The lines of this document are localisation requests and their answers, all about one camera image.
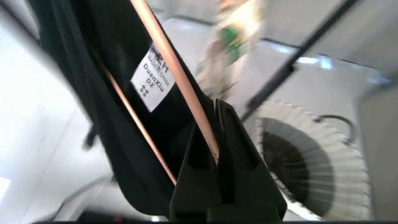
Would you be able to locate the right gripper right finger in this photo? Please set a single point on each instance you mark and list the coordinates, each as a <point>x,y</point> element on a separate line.
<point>252,193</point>

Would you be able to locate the pink clothes hanger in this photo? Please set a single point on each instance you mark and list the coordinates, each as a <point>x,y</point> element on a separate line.
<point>174,68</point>

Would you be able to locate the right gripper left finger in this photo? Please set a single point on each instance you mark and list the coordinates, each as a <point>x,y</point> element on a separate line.
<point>196,186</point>

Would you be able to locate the black clothes rack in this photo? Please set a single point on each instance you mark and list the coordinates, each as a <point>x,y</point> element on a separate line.
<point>286,70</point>

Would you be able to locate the cream printed garment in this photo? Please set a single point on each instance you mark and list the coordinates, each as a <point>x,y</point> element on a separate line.
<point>233,40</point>

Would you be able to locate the white laundry basket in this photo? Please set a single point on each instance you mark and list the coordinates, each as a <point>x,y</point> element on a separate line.
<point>342,174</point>

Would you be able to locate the black garment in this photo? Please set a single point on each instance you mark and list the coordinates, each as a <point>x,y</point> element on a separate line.
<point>93,62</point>

